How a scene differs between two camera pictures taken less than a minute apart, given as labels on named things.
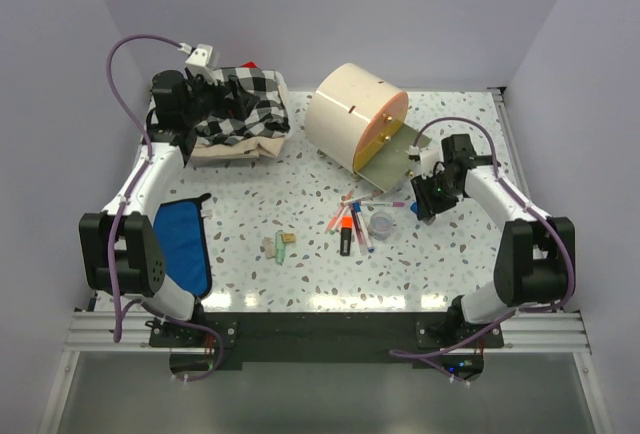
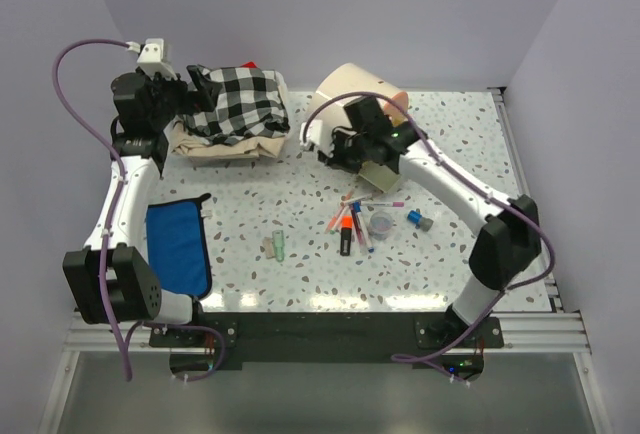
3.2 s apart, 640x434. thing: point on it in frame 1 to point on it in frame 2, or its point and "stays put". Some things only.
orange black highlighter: (346, 236) stays put
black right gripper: (428, 207) to (333, 159)
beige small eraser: (269, 247) stays put
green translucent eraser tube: (280, 247) stays put
